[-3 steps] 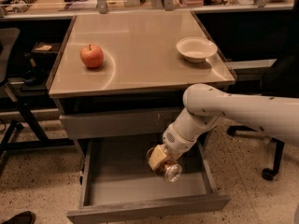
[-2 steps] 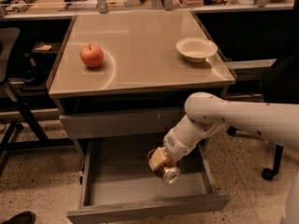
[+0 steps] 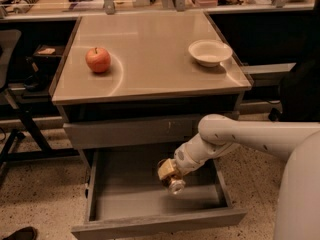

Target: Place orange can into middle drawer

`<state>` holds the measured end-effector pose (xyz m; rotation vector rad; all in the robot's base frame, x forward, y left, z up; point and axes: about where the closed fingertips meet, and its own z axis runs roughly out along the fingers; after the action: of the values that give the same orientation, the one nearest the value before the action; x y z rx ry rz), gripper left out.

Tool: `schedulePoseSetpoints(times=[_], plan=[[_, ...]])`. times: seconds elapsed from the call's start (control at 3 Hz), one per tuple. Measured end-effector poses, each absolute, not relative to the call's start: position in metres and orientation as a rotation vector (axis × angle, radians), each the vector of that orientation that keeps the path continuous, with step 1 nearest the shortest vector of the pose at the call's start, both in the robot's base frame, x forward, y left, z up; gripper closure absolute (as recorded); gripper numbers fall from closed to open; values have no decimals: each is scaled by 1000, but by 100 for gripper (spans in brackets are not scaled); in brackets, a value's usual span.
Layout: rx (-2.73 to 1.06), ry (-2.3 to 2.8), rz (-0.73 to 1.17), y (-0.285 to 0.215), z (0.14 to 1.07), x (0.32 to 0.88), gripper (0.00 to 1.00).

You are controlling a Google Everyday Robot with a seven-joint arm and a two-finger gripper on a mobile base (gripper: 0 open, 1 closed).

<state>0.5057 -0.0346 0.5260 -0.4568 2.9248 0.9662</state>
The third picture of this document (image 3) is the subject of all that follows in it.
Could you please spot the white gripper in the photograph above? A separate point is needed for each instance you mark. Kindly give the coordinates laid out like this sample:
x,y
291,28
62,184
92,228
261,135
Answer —
x,y
182,160

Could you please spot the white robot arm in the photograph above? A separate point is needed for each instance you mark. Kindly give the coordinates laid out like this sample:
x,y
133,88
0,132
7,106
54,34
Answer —
x,y
295,145

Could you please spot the closed top drawer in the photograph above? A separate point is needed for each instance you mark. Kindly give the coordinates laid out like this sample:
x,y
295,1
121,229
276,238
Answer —
x,y
132,131

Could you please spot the open middle drawer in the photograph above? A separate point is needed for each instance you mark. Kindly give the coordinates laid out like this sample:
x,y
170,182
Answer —
x,y
126,198

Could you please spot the grey drawer cabinet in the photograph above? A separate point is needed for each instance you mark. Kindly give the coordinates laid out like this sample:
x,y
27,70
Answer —
x,y
151,74

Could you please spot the white bowl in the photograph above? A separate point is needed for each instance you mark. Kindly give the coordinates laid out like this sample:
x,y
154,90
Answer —
x,y
209,53

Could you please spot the red apple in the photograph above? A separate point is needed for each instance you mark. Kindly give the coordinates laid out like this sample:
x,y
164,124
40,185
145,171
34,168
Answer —
x,y
98,59

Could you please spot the dark shoe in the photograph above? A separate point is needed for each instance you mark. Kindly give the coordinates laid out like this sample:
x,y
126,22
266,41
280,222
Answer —
x,y
27,233

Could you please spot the black office chair right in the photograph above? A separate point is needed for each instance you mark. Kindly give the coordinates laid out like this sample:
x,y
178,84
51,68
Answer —
x,y
299,92

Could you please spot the grey chair left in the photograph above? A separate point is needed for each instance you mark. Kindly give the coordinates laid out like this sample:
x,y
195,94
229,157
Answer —
x,y
8,42

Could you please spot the long work bench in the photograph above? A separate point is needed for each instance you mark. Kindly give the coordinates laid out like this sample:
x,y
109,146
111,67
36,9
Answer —
x,y
156,4

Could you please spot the black desk frame left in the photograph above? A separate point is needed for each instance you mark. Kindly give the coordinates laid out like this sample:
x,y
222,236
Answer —
x,y
45,150

